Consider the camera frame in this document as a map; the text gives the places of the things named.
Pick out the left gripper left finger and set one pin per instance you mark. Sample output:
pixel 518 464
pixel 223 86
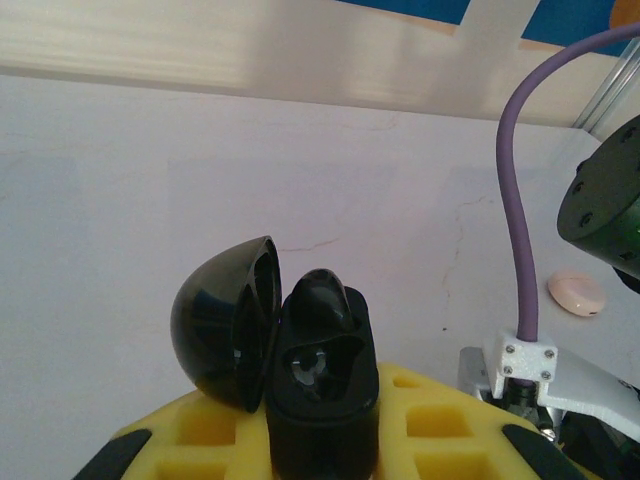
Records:
pixel 210 435

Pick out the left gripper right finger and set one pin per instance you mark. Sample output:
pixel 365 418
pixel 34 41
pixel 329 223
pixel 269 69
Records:
pixel 440 435

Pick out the pink earbud charging case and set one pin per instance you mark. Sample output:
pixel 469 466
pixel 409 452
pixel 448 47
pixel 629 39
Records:
pixel 575 295

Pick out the black earbud charging case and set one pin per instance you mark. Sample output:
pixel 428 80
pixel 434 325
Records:
pixel 215 320

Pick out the aluminium frame post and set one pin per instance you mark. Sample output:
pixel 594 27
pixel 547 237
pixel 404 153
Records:
pixel 610 95

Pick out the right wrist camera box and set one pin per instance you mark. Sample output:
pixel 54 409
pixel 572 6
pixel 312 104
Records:
pixel 525 357

